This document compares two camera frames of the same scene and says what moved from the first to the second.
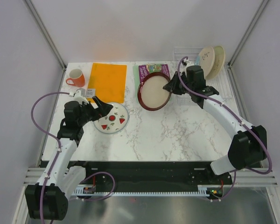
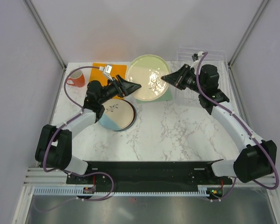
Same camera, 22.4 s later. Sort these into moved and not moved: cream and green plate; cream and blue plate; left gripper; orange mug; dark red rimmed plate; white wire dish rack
Moved: cream and green plate; dark red rimmed plate; left gripper; cream and blue plate
Not moved: white wire dish rack; orange mug
